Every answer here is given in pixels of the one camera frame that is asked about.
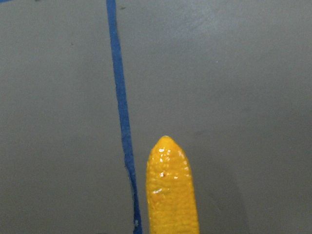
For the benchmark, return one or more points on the yellow corn cob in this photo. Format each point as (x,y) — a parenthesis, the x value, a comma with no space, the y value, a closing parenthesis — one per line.
(170,190)

